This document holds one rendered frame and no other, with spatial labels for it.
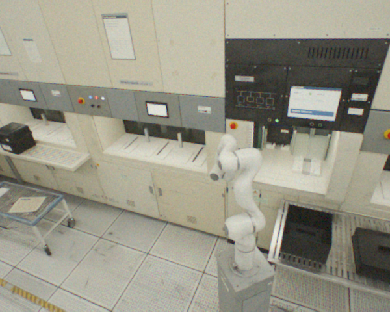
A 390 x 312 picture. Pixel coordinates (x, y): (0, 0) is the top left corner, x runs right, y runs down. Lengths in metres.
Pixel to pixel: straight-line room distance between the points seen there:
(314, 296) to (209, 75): 1.98
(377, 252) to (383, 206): 0.44
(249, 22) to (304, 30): 0.31
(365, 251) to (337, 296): 0.89
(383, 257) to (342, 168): 0.56
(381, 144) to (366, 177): 0.26
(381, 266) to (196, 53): 1.69
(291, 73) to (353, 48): 0.33
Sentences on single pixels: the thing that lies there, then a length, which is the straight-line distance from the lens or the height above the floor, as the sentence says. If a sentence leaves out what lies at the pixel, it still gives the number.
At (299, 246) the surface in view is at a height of 0.86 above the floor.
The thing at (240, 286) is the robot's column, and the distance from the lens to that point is 1.79.
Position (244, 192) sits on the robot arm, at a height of 1.36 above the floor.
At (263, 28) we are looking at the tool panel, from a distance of 1.79.
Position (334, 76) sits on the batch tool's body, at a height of 1.75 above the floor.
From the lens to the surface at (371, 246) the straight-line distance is 2.03.
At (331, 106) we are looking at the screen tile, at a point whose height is 1.57.
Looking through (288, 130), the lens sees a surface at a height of 1.09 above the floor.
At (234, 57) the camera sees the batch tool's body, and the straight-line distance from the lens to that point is 1.87.
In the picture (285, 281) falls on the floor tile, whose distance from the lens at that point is 2.76.
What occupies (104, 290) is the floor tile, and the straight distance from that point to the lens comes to 2.85.
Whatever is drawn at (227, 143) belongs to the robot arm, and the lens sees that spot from 1.42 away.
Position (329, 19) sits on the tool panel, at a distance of 1.76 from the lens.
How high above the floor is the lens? 2.31
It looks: 33 degrees down
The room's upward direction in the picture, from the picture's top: 5 degrees counter-clockwise
